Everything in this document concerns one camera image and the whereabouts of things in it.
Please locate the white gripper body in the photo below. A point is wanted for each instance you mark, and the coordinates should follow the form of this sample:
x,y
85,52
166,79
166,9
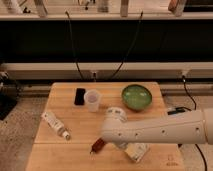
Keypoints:
x,y
116,113

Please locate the red chili pepper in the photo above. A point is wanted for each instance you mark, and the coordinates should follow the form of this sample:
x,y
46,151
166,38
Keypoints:
x,y
98,146

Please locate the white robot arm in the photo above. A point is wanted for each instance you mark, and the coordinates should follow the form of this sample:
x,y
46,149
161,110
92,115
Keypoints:
x,y
193,127

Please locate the translucent white cup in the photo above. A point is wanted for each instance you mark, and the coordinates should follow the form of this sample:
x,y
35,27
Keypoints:
x,y
92,100

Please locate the green ceramic bowl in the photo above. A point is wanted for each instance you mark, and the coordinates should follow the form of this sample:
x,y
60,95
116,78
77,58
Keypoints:
x,y
136,97

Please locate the black smartphone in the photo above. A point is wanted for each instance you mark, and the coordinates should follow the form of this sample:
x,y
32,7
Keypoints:
x,y
79,96

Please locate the white rectangular box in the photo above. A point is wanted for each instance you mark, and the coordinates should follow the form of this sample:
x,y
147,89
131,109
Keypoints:
x,y
136,151

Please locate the white plastic bottle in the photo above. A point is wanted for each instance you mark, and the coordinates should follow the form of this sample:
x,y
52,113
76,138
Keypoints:
x,y
57,125

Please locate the wall power outlet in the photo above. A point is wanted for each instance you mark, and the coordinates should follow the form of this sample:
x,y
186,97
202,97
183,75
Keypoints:
x,y
94,74

